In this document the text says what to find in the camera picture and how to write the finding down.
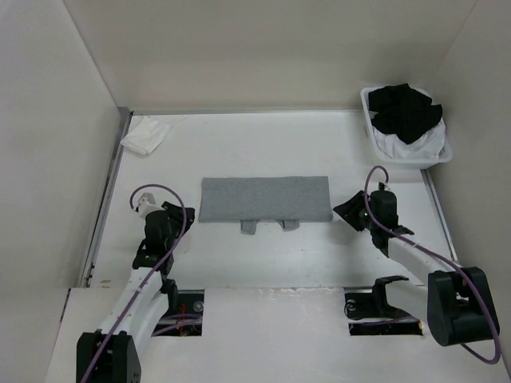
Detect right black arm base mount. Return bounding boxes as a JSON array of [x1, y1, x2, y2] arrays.
[[343, 275, 422, 336]]

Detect black tank top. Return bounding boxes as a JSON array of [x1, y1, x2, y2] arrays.
[[368, 84, 443, 144]]

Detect white tank top in basket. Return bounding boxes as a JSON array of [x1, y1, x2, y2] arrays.
[[373, 120, 446, 160]]

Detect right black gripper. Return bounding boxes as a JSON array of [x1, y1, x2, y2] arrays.
[[332, 190, 378, 231]]

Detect folded white tank top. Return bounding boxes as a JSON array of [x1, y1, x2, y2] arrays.
[[120, 116, 188, 157]]

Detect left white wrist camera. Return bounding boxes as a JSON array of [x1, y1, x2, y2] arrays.
[[135, 192, 162, 219]]

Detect grey tank top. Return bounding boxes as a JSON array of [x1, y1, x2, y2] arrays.
[[198, 176, 333, 235]]

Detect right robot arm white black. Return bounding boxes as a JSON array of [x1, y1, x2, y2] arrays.
[[333, 190, 500, 346]]

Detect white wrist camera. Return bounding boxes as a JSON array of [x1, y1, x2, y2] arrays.
[[378, 182, 391, 192], [135, 192, 162, 219]]

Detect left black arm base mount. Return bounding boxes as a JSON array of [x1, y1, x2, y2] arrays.
[[153, 279, 205, 337]]

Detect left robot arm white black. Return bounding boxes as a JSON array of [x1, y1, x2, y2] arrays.
[[76, 193, 195, 382]]

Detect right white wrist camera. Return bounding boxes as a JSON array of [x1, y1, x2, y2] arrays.
[[378, 182, 391, 192]]

